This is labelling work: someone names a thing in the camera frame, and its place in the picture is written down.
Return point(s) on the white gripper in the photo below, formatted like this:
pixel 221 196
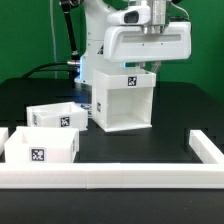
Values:
pixel 129 44

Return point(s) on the white drawer cabinet box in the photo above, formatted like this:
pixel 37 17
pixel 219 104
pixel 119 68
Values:
pixel 123 101

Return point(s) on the white drawer front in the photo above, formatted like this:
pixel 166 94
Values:
pixel 42 145

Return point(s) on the white drawer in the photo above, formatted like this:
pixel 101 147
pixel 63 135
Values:
pixel 42 145
pixel 59 115

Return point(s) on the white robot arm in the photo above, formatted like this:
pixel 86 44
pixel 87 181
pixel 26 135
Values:
pixel 96 13

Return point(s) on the white drawer rear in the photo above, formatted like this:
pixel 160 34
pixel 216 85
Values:
pixel 59 115

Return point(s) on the white sheet with markers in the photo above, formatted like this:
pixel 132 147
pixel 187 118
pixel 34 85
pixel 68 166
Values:
pixel 87 107

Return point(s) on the white block at left edge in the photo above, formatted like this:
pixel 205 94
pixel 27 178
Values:
pixel 3 138

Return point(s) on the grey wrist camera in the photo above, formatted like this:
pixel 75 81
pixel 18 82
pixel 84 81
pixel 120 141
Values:
pixel 136 16

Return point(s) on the white L-shaped border wall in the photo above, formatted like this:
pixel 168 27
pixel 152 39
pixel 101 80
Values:
pixel 209 173

